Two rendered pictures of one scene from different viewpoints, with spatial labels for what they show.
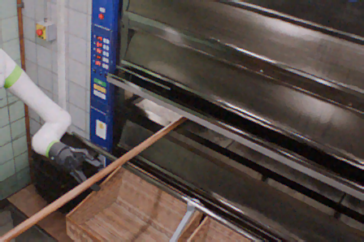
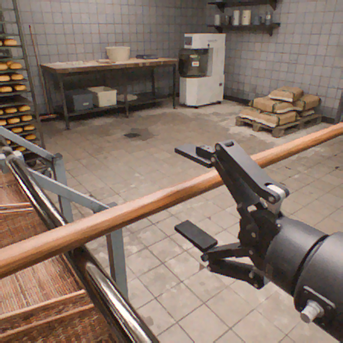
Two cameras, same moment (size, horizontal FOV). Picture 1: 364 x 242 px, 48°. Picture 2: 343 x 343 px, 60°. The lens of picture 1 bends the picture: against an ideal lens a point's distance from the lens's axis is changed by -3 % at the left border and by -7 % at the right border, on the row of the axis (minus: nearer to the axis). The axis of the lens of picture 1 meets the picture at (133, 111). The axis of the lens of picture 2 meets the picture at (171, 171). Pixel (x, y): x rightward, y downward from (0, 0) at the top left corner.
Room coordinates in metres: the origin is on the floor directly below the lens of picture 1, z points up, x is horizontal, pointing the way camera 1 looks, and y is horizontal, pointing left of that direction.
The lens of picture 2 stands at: (1.76, 0.21, 1.42)
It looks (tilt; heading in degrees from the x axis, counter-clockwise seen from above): 26 degrees down; 194
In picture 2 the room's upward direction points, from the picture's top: straight up
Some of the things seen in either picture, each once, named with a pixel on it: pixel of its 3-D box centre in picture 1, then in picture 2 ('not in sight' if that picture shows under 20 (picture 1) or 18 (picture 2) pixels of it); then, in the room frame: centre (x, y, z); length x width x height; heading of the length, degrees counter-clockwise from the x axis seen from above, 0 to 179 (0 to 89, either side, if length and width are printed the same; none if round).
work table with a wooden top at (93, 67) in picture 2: not in sight; (115, 88); (-3.16, -2.08, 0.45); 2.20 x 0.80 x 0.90; 142
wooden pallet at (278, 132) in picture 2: not in sight; (279, 119); (-3.19, 0.73, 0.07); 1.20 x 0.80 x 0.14; 142
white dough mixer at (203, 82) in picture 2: not in sight; (199, 70); (-4.19, -0.76, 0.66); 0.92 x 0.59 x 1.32; 142
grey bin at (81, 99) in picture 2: not in sight; (78, 99); (-2.61, -2.51, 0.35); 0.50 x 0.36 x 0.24; 52
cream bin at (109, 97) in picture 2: not in sight; (101, 96); (-2.94, -2.25, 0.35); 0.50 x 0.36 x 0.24; 54
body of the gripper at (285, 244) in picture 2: (71, 160); (276, 244); (1.47, 0.26, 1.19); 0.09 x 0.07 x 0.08; 53
